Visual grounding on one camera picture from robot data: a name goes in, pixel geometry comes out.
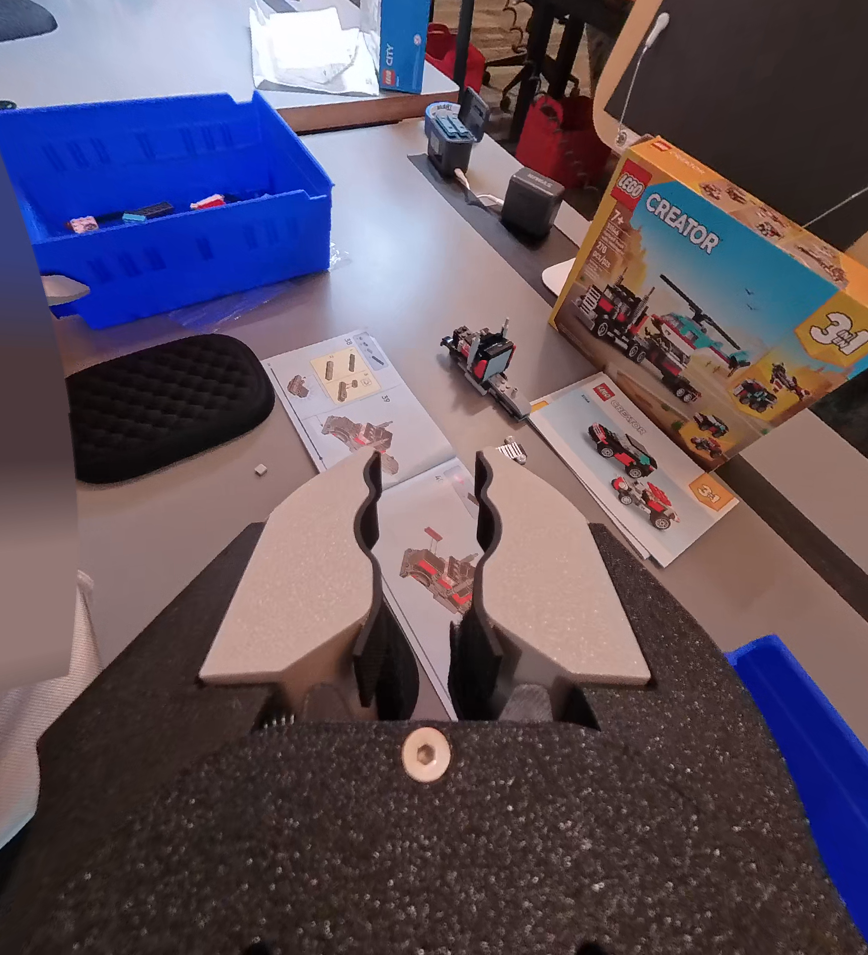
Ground dark grey charger cube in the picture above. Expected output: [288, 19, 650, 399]
[501, 168, 566, 239]

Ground lego instruction booklet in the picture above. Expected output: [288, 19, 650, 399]
[529, 372, 740, 569]
[261, 328, 496, 721]

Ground pile of large lego pieces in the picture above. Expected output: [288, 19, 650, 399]
[67, 192, 263, 234]

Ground white paper bags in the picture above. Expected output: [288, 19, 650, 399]
[249, 0, 382, 97]

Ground black quilted pad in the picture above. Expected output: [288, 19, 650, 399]
[67, 333, 275, 484]
[0, 0, 58, 49]

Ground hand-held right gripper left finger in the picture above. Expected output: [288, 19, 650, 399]
[197, 446, 386, 721]

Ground white charging cable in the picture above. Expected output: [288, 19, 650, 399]
[455, 170, 507, 207]

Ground black battery charging case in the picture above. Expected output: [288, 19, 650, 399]
[425, 88, 492, 181]

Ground blue lego set box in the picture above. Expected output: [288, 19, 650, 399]
[378, 0, 434, 95]

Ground red bag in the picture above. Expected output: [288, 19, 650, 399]
[425, 22, 488, 91]
[516, 93, 614, 188]

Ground yellow lego set box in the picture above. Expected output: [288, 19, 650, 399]
[549, 136, 868, 471]

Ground black and red lego truck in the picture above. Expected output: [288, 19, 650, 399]
[440, 317, 532, 423]

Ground blue plastic bin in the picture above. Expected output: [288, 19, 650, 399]
[0, 91, 334, 331]
[725, 634, 868, 935]

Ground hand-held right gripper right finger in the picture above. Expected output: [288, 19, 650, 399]
[449, 446, 654, 722]

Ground closed lego instruction booklet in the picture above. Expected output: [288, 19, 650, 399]
[529, 372, 740, 569]

